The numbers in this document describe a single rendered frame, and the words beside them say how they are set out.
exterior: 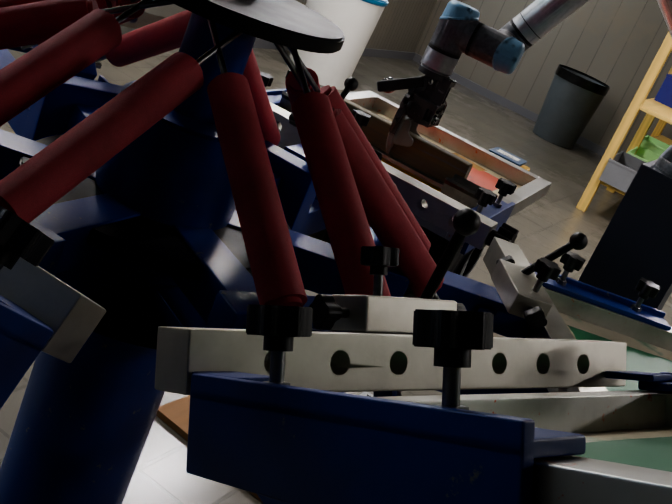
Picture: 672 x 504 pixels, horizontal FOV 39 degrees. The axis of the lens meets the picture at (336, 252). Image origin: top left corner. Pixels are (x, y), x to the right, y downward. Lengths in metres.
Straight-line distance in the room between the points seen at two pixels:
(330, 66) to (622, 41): 3.52
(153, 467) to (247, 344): 1.81
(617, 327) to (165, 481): 1.24
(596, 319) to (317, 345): 1.09
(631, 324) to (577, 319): 0.11
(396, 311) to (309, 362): 0.16
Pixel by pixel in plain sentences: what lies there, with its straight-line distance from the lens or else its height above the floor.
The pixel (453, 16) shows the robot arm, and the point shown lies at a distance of 2.10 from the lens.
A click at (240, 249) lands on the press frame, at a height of 1.02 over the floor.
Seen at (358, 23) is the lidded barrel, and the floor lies 0.54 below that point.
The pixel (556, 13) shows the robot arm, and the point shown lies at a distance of 2.20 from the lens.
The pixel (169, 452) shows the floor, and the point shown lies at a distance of 2.62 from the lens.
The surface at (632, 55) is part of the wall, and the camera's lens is 9.90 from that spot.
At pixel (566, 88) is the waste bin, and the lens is 9.26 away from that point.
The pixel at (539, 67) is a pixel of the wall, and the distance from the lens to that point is 10.12.
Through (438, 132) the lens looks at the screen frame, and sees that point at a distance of 2.67.
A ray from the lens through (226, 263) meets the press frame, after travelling 1.22.
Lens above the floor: 1.51
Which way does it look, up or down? 20 degrees down
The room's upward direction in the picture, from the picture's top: 23 degrees clockwise
